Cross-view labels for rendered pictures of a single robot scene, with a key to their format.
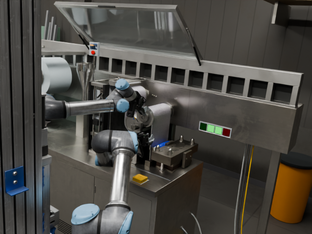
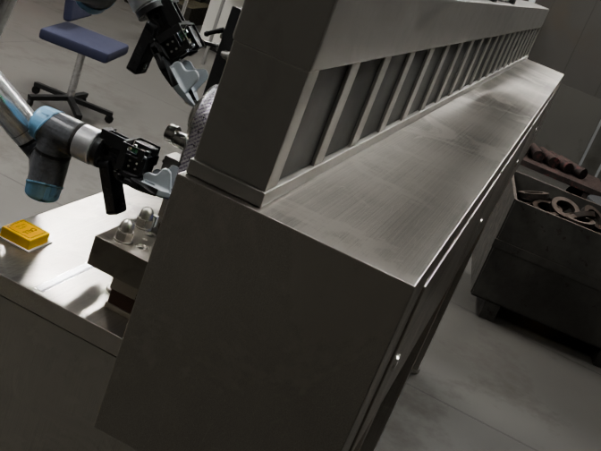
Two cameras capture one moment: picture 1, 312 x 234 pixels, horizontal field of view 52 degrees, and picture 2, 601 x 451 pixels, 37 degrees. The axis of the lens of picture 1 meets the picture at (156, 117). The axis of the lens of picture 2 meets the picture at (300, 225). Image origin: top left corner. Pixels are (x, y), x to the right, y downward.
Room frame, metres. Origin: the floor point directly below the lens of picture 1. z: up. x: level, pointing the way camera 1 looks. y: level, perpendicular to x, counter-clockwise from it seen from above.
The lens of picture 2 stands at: (1.76, -1.66, 1.71)
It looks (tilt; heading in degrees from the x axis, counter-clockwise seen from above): 19 degrees down; 69
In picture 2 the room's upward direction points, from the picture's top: 21 degrees clockwise
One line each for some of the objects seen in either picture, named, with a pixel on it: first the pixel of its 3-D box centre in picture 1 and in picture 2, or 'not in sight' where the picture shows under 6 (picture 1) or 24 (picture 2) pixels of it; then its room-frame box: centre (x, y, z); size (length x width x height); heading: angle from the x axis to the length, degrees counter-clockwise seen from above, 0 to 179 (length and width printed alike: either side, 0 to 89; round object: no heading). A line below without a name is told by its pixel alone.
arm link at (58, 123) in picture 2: not in sight; (58, 131); (1.88, 0.18, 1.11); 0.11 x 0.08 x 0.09; 147
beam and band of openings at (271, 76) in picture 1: (113, 60); (480, 38); (2.81, 0.41, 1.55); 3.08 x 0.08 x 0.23; 57
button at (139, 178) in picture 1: (139, 178); (25, 234); (1.86, 0.07, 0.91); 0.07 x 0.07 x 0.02; 57
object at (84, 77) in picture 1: (84, 104); not in sight; (2.63, 0.62, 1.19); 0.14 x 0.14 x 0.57
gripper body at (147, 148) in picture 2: (140, 140); (124, 157); (2.01, 0.09, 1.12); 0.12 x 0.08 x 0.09; 147
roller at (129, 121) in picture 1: (141, 120); not in sight; (2.31, 0.11, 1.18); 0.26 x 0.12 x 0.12; 147
